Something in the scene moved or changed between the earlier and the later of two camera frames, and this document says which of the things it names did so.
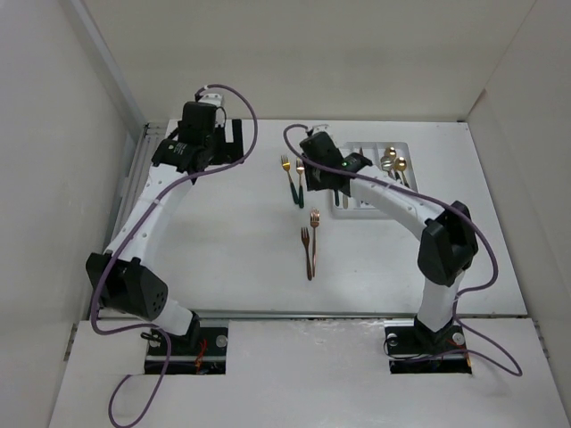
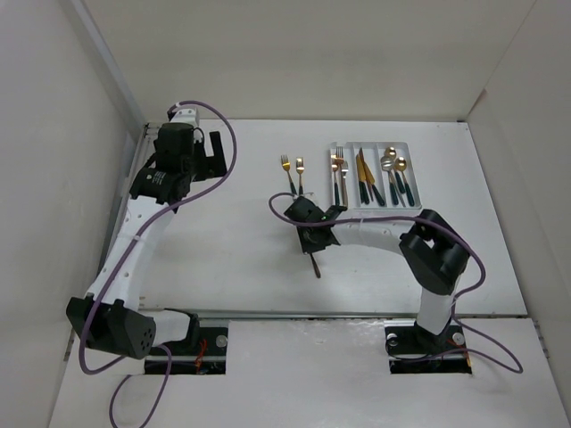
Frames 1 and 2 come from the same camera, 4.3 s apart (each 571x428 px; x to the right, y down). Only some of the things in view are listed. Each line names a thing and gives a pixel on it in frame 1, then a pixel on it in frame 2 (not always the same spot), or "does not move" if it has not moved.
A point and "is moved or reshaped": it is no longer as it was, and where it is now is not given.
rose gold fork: (305, 239) is moved or reshaped
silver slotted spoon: (386, 162) does not move
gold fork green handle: (285, 165) does not move
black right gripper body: (315, 178) to (308, 243)
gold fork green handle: (300, 168) does not move
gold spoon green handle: (401, 164) does not move
